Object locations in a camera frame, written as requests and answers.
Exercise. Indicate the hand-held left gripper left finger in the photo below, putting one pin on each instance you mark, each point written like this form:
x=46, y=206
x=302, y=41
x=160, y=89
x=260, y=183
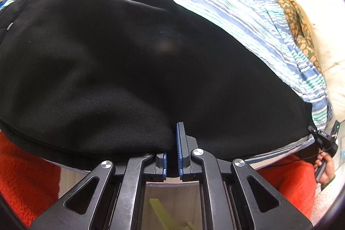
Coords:
x=162, y=162

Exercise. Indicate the person's right hand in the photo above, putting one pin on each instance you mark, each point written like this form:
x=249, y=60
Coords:
x=329, y=169

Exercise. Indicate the yellow floral quilt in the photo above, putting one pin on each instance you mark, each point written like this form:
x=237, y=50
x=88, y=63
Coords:
x=296, y=25

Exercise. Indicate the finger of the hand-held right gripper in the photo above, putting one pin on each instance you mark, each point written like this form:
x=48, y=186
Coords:
x=314, y=131

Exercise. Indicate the black pants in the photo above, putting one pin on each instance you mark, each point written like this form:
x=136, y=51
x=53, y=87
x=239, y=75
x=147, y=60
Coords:
x=121, y=71

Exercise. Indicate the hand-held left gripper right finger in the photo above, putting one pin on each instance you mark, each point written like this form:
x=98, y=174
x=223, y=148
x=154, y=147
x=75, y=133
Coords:
x=179, y=146

